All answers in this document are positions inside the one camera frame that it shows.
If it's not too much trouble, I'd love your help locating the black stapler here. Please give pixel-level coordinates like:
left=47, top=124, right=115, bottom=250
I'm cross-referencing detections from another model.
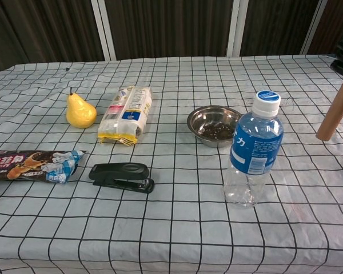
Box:
left=88, top=162, right=155, bottom=195

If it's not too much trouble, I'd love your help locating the clear bottle blue label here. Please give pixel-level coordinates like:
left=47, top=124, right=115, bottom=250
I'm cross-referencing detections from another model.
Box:
left=222, top=90, right=284, bottom=208

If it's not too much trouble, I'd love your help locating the checkered tablecloth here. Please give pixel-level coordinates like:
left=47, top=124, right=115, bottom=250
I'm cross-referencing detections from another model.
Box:
left=0, top=54, right=343, bottom=274

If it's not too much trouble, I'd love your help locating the yellow pear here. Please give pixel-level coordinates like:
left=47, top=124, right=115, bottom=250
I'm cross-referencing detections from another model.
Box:
left=66, top=87, right=98, bottom=129

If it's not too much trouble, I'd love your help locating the metal bowl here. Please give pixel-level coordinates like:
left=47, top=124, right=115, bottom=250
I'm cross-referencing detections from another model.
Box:
left=186, top=105, right=242, bottom=148

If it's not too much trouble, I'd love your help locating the dark chocolate snack packet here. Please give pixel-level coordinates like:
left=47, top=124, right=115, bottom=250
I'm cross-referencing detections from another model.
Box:
left=0, top=149, right=85, bottom=185

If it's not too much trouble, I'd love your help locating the wooden rolling pin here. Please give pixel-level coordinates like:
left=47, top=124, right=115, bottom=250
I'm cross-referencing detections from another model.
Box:
left=316, top=76, right=343, bottom=141

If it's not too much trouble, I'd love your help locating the white yellow snack bag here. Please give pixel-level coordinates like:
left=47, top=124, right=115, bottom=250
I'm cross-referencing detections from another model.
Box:
left=97, top=84, right=154, bottom=147

